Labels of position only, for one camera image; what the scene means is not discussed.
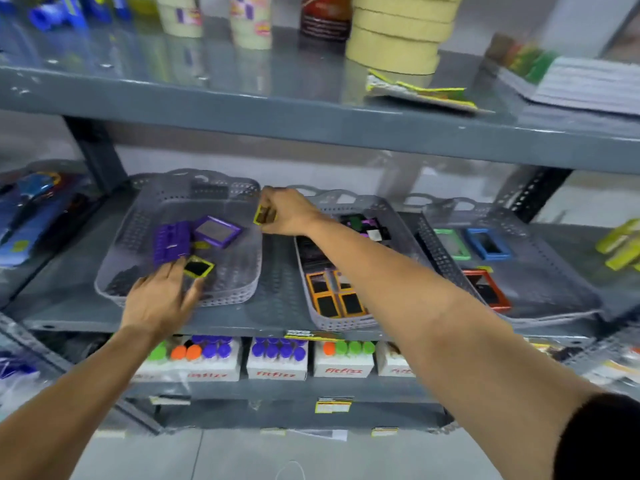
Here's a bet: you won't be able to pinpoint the white box of purple bottles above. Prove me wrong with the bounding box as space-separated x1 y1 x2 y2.
246 337 310 382

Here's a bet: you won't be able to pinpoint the small white bottle box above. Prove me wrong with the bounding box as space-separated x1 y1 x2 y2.
375 341 417 379

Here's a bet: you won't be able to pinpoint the grey metal shelf unit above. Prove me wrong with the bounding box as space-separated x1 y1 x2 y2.
0 0 640 436

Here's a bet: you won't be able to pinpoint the person's right hand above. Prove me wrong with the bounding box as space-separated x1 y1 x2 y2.
254 186 324 238

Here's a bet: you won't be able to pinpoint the brown red labelled container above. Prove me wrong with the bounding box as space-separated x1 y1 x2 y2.
299 0 354 43

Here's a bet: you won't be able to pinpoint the yellow black shelf label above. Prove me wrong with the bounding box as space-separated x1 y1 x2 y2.
283 330 345 343

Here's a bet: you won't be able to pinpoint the stack of white booklets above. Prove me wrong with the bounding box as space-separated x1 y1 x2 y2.
480 32 640 117

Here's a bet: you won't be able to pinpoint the blue packaged tool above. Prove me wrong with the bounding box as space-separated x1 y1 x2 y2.
0 162 103 269

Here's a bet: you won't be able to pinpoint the yellow white shelf label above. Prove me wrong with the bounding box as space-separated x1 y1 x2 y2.
314 397 354 415

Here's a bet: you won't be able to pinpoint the flat yellow green packet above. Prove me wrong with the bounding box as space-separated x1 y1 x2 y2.
365 70 495 115

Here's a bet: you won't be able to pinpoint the clear plastic packet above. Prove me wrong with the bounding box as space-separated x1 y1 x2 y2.
0 354 43 423

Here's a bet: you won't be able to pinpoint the grey perforated plastic tray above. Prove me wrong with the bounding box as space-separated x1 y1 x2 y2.
292 189 437 332
414 197 604 329
94 168 264 308

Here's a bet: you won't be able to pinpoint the black sleeve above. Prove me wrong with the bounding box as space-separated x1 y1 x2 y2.
552 392 640 480

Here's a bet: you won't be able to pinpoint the purple framed slate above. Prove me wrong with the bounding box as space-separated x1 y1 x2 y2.
192 216 244 250

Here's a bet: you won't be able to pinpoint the person's left forearm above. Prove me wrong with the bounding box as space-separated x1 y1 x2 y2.
0 326 171 480

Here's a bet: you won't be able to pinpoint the blue plastic items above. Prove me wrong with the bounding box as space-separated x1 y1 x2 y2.
0 0 132 31

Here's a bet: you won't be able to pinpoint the white box of coloured bottles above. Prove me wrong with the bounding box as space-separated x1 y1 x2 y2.
131 335 244 383

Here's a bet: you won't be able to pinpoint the white box of green bottles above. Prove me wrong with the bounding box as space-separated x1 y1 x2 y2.
313 340 376 379

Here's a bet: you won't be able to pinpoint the red framed slate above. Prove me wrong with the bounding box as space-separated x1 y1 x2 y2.
460 268 513 314

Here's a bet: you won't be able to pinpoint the blue framed slate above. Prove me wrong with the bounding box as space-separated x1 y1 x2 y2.
463 227 512 262

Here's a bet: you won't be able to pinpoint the person's left hand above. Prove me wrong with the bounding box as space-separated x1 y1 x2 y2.
120 257 206 341

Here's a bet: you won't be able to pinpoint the person's right forearm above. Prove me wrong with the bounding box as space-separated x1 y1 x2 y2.
307 215 608 480

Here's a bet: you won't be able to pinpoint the green framed slate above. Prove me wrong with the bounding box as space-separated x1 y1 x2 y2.
432 228 472 262

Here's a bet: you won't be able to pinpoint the pile of mixed small slates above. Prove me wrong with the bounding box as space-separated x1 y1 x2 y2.
296 213 393 276

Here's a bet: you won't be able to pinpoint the yellow green plastic items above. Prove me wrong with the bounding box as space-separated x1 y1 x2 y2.
594 218 640 272

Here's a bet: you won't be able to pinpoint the packets on grey rack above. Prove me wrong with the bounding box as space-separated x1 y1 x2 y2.
524 327 640 399

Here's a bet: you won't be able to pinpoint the wrapped cream tape roll stack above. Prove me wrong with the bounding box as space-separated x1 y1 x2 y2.
154 0 204 39
229 0 274 51

